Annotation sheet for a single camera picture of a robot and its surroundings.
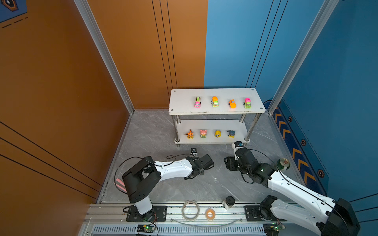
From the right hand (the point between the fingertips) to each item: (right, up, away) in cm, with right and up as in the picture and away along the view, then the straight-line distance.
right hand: (225, 160), depth 81 cm
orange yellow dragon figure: (-20, +13, +10) cm, 26 cm away
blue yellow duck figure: (+6, +14, +10) cm, 18 cm away
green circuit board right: (+20, -31, -11) cm, 39 cm away
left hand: (-15, -6, +7) cm, 18 cm away
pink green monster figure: (-12, +14, +10) cm, 21 cm away
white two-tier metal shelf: (0, +27, +34) cm, 44 cm away
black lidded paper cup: (-1, -17, -13) cm, 21 cm away
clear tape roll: (-21, -20, -6) cm, 30 cm away
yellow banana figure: (-3, +14, +12) cm, 19 cm away
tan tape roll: (-9, -24, -6) cm, 27 cm away
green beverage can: (+31, -1, -2) cm, 31 cm away
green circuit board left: (-41, -30, -11) cm, 52 cm away
